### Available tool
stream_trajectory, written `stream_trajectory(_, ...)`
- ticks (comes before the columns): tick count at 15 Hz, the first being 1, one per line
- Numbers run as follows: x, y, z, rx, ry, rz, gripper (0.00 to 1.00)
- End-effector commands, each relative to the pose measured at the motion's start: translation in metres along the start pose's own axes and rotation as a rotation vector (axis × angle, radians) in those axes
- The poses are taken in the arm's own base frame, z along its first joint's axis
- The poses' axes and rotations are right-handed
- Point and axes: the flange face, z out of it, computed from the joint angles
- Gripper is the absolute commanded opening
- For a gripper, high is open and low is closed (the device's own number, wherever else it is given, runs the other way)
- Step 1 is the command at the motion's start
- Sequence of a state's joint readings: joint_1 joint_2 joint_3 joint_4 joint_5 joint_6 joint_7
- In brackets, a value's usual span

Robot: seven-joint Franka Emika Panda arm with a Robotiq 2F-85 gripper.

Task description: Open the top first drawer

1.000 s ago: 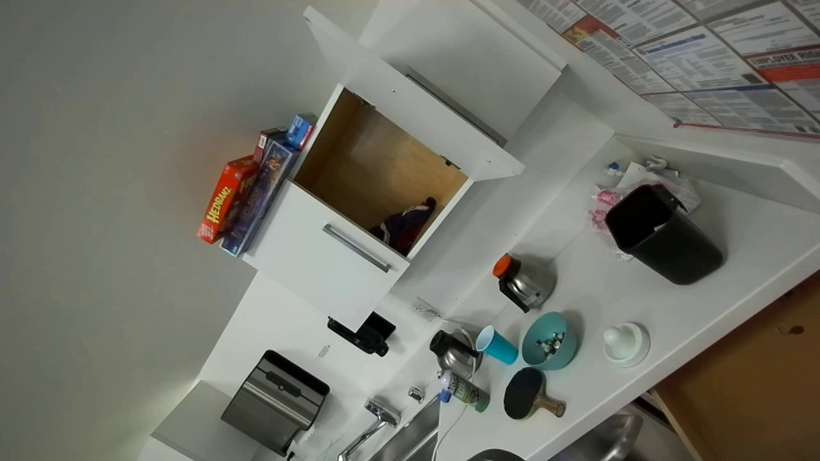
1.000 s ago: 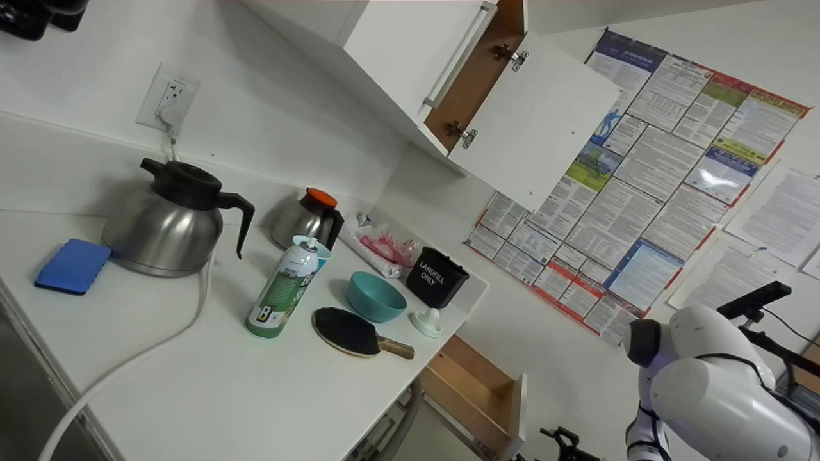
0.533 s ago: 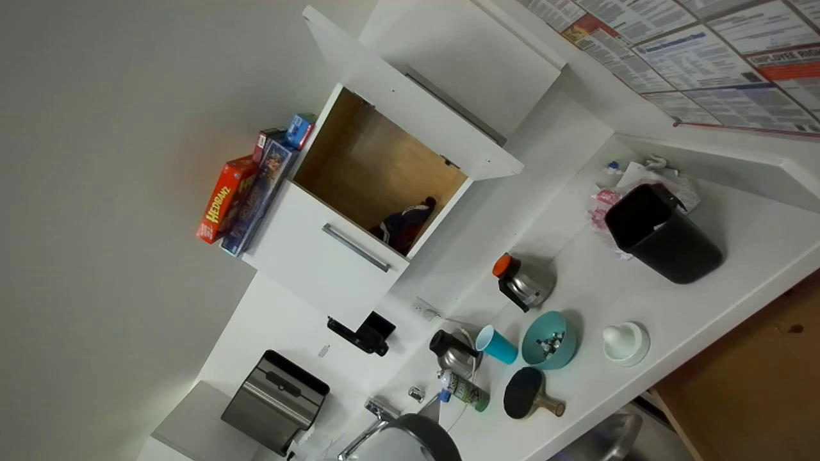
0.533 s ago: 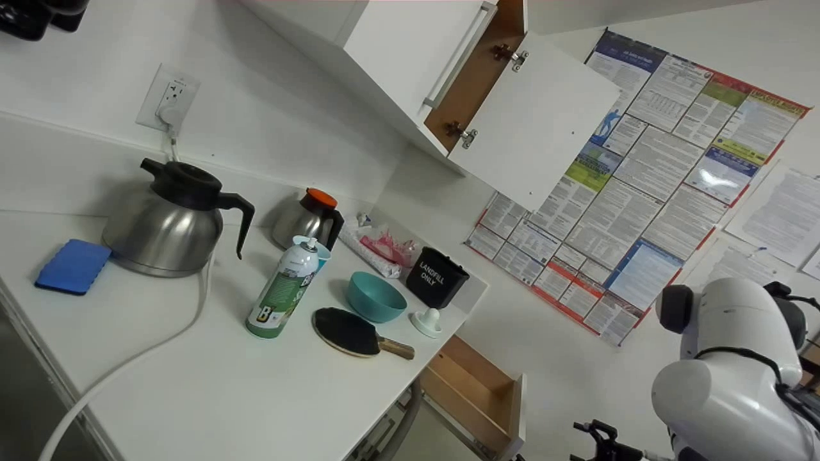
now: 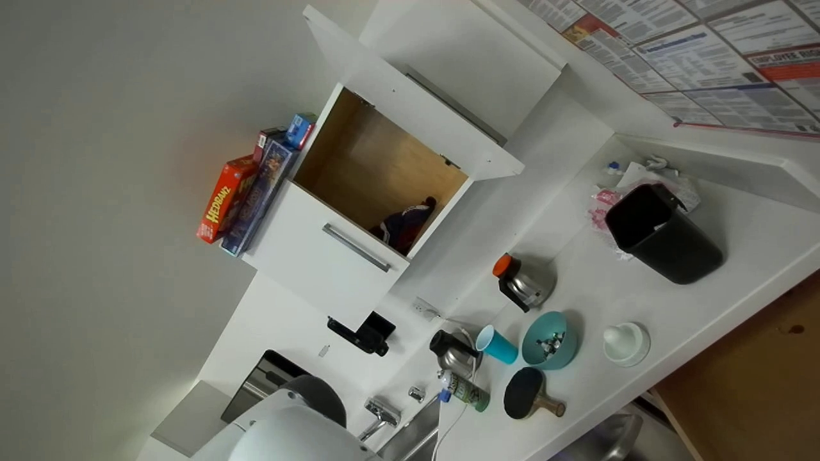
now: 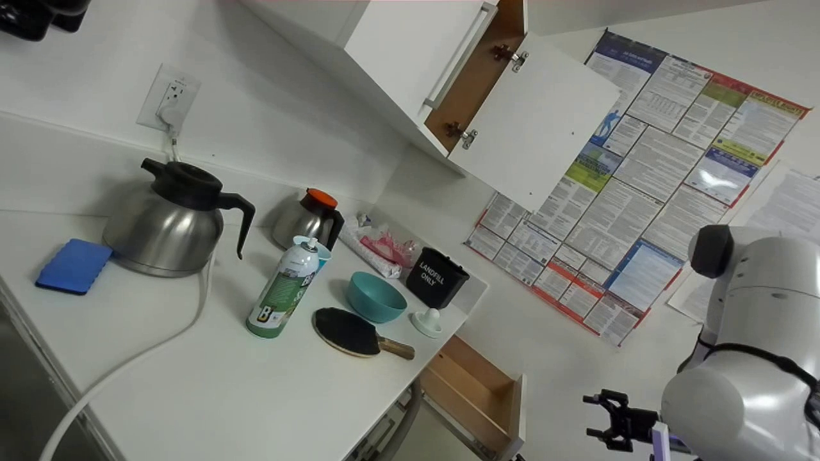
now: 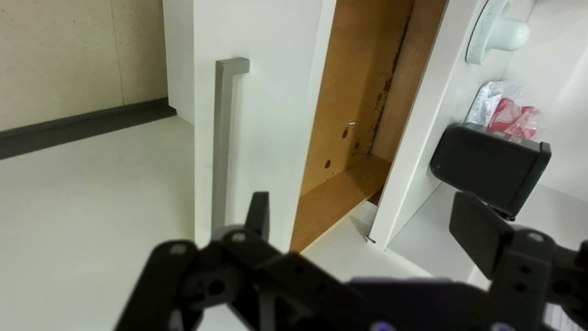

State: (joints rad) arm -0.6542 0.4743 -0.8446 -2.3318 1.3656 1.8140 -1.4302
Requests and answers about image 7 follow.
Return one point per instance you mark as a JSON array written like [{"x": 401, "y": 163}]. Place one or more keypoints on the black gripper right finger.
[{"x": 489, "y": 235}]

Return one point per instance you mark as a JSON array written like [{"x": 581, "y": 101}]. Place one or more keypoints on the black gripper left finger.
[{"x": 177, "y": 281}]

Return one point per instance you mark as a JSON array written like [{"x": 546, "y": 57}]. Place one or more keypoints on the white drawer wooden interior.
[{"x": 276, "y": 110}]

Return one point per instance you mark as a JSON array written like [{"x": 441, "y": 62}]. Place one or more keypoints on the black square container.
[{"x": 489, "y": 165}]

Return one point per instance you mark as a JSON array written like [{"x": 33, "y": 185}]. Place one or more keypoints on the clear bag pink packets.
[{"x": 511, "y": 115}]

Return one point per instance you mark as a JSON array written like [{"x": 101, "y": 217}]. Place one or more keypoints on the dark baseboard strip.
[{"x": 79, "y": 125}]

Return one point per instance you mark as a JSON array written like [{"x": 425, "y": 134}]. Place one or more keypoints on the small white knob object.
[{"x": 506, "y": 33}]

